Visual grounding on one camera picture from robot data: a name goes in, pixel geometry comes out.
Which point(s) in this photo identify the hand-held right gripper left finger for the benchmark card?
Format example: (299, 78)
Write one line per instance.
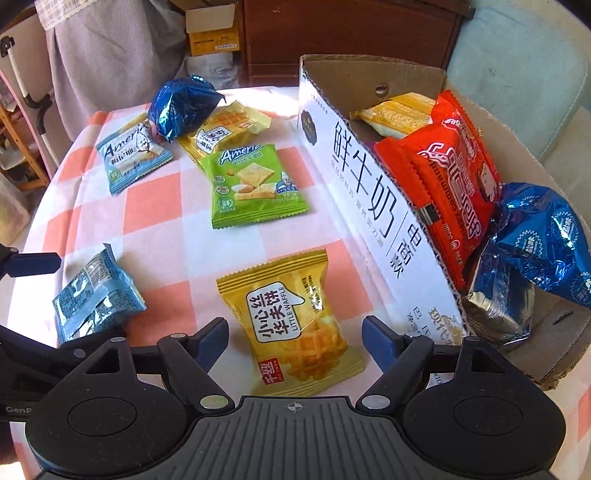
(213, 339)

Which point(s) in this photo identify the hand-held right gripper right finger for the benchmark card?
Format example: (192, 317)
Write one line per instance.
(378, 341)

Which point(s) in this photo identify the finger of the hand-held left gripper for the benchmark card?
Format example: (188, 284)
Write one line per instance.
(37, 264)
(32, 350)

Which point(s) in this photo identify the blue barcode cracker packet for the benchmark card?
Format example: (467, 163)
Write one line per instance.
(92, 295)

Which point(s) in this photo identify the yellow waffle packet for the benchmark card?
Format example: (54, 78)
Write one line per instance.
(295, 323)
(231, 124)

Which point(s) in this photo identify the silver foil snack packet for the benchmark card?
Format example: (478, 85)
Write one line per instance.
(498, 309)

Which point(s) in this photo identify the pale blue cracker packet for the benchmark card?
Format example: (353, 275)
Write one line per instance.
(129, 157)

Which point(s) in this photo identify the white printed cardboard box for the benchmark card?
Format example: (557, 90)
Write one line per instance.
(364, 194)

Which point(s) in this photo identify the green cracker packet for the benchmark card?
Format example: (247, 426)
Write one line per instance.
(249, 189)

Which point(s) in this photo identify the red snack packet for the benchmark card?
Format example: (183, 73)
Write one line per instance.
(443, 184)

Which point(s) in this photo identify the blue foil snack packet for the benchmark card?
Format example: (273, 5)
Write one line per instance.
(540, 230)
(180, 108)

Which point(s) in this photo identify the gold snack packet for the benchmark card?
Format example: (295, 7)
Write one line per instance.
(397, 113)

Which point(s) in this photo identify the clear plastic bag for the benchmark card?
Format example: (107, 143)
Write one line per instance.
(14, 207)

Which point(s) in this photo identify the wooden shelf rack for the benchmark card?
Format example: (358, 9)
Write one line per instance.
(18, 138)

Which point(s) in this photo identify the pink checked tablecloth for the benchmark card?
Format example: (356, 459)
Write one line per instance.
(152, 207)

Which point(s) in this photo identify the lilac checked cloth cover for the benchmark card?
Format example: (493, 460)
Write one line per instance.
(101, 55)

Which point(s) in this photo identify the white bag with blue print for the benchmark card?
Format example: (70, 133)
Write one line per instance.
(217, 74)

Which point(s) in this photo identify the small open cardboard box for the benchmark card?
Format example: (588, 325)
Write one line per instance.
(212, 41)

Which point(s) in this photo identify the brown wooden nightstand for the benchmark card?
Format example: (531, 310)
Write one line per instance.
(346, 37)

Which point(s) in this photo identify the pale blue sofa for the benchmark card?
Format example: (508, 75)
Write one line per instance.
(517, 60)

